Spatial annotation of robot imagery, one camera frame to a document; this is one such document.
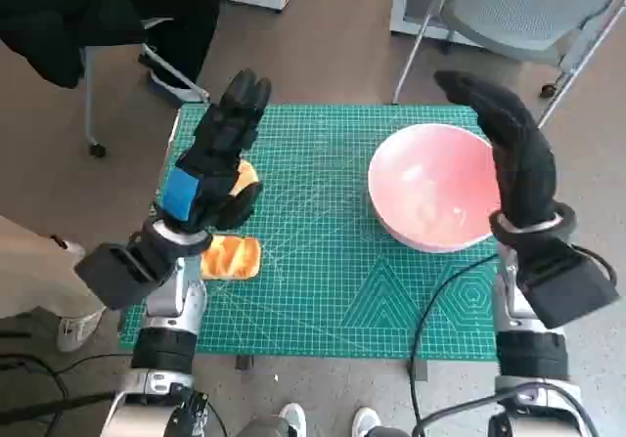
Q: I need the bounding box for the grey mesh chair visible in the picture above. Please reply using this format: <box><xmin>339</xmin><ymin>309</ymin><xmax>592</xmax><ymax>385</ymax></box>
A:
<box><xmin>390</xmin><ymin>0</ymin><xmax>626</xmax><ymax>130</ymax></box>

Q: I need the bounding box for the thin black floor cable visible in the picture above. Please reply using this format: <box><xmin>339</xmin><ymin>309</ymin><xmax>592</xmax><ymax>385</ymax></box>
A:
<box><xmin>0</xmin><ymin>351</ymin><xmax>133</xmax><ymax>409</ymax></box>

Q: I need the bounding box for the round toy bread bun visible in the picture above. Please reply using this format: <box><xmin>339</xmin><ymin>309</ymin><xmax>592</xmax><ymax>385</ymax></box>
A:
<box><xmin>227</xmin><ymin>158</ymin><xmax>261</xmax><ymax>197</ymax></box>

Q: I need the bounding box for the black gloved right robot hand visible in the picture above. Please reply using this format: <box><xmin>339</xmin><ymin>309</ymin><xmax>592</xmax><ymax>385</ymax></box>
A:
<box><xmin>433</xmin><ymin>69</ymin><xmax>559</xmax><ymax>227</ymax></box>

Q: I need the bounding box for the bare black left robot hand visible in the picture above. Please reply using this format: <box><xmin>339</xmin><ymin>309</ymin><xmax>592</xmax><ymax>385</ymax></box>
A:
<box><xmin>150</xmin><ymin>68</ymin><xmax>273</xmax><ymax>236</ymax></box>

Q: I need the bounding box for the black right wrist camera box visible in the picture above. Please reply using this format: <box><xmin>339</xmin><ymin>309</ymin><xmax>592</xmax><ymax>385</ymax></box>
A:
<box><xmin>517</xmin><ymin>240</ymin><xmax>621</xmax><ymax>330</ymax></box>

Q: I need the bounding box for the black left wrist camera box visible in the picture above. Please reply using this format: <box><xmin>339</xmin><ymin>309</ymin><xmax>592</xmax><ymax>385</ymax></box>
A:
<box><xmin>73</xmin><ymin>234</ymin><xmax>180</xmax><ymax>311</ymax></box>

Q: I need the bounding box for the black flat bar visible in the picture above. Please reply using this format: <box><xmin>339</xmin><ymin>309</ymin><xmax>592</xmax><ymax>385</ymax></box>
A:
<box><xmin>0</xmin><ymin>392</ymin><xmax>116</xmax><ymax>423</ymax></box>

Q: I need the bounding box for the long black cable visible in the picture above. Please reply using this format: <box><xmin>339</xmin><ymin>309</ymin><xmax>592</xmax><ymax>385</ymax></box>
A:
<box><xmin>409</xmin><ymin>253</ymin><xmax>500</xmax><ymax>437</ymax></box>

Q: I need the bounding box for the white shoe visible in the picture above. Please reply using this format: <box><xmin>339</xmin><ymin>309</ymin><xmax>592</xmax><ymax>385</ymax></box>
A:
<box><xmin>352</xmin><ymin>406</ymin><xmax>382</xmax><ymax>437</ymax></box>
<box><xmin>278</xmin><ymin>402</ymin><xmax>308</xmax><ymax>437</ymax></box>

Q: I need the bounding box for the white cabinet with mesh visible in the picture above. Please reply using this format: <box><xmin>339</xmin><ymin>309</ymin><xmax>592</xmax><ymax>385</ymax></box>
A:
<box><xmin>389</xmin><ymin>0</ymin><xmax>490</xmax><ymax>45</ymax></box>

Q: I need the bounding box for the metal frame chair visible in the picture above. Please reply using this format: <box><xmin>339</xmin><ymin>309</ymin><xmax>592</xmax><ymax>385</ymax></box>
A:
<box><xmin>80</xmin><ymin>16</ymin><xmax>211</xmax><ymax>158</ymax></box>

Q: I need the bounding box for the green cutting mat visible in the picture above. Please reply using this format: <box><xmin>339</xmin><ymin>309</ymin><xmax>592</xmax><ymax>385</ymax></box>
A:
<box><xmin>119</xmin><ymin>103</ymin><xmax>503</xmax><ymax>363</ymax></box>

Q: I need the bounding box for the black electronic box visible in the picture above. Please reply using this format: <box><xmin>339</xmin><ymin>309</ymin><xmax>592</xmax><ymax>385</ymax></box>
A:
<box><xmin>165</xmin><ymin>390</ymin><xmax>209</xmax><ymax>437</ymax></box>

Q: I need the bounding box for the rectangular braided toy bread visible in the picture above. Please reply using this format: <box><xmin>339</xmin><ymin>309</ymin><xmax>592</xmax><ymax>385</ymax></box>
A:
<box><xmin>200</xmin><ymin>234</ymin><xmax>264</xmax><ymax>281</ymax></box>

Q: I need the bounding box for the pink bowl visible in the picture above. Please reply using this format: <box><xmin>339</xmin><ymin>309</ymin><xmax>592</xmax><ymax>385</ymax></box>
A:
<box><xmin>367</xmin><ymin>122</ymin><xmax>505</xmax><ymax>254</ymax></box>

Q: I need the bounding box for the seated person in black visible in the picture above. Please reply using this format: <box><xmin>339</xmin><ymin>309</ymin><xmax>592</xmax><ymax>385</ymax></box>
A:
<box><xmin>0</xmin><ymin>0</ymin><xmax>222</xmax><ymax>106</ymax></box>

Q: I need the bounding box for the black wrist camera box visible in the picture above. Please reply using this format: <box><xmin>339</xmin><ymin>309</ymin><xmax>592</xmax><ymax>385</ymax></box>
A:
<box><xmin>73</xmin><ymin>234</ymin><xmax>180</xmax><ymax>311</ymax></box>
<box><xmin>517</xmin><ymin>240</ymin><xmax>621</xmax><ymax>330</ymax></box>

